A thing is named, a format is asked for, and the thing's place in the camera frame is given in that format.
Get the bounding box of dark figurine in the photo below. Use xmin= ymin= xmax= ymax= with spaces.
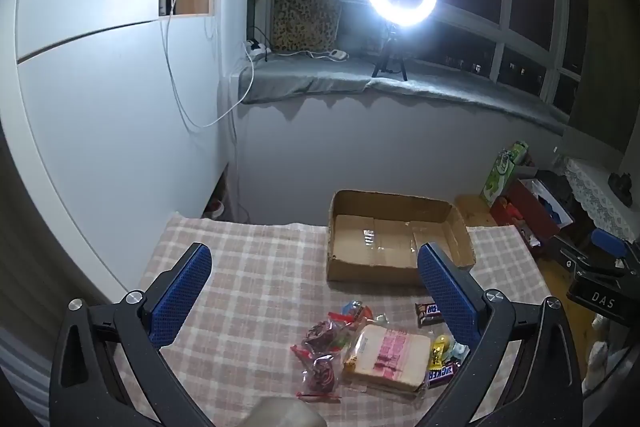
xmin=607 ymin=172 xmax=640 ymax=208

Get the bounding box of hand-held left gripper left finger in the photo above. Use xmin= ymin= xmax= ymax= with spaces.
xmin=47 ymin=243 xmax=213 ymax=427

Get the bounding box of green carton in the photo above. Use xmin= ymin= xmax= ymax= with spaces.
xmin=480 ymin=141 xmax=531 ymax=208

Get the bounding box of white fluffy object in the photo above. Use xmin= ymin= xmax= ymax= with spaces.
xmin=582 ymin=312 xmax=613 ymax=393

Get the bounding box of orange jelly cup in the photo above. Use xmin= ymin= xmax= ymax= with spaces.
xmin=341 ymin=300 xmax=375 ymax=323

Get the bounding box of dark olive curtain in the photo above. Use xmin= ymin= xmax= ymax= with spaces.
xmin=565 ymin=0 xmax=640 ymax=155

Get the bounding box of red box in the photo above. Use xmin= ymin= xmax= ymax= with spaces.
xmin=490 ymin=177 xmax=576 ymax=243

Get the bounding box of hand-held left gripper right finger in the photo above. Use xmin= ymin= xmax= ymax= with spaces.
xmin=417 ymin=242 xmax=586 ymax=427

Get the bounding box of sliced bread packet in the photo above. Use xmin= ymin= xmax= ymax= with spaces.
xmin=341 ymin=323 xmax=432 ymax=395

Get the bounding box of white lace cloth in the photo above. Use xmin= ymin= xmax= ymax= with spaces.
xmin=557 ymin=156 xmax=640 ymax=238

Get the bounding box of white cable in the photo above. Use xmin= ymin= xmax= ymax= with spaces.
xmin=159 ymin=0 xmax=256 ymax=130

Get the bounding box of white power strip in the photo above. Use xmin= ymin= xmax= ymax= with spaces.
xmin=243 ymin=39 xmax=273 ymax=62

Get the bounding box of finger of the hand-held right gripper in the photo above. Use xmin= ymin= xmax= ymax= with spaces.
xmin=590 ymin=228 xmax=640 ymax=263
xmin=554 ymin=237 xmax=640 ymax=278

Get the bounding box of leopard print cushion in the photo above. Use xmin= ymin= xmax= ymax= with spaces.
xmin=270 ymin=0 xmax=343 ymax=54

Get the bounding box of brown chocolate bar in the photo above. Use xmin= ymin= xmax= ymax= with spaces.
xmin=425 ymin=359 xmax=461 ymax=389
xmin=415 ymin=302 xmax=443 ymax=328

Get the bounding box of pink checked tablecloth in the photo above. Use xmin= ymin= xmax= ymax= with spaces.
xmin=112 ymin=212 xmax=556 ymax=427

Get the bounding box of cardboard box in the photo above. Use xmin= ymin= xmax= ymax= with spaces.
xmin=326 ymin=190 xmax=476 ymax=285

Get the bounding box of black tripod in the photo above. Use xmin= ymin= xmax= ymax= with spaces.
xmin=371 ymin=23 xmax=408 ymax=82

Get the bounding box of pale grey object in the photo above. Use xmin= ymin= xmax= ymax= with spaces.
xmin=242 ymin=396 xmax=328 ymax=427

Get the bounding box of red-edged date packet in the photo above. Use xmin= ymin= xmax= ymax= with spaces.
xmin=291 ymin=319 xmax=351 ymax=360
xmin=296 ymin=353 xmax=343 ymax=403

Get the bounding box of yellow and green candy toy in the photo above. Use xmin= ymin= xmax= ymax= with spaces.
xmin=429 ymin=334 xmax=471 ymax=370

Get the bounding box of grey blanket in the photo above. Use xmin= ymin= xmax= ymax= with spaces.
xmin=239 ymin=54 xmax=571 ymax=135

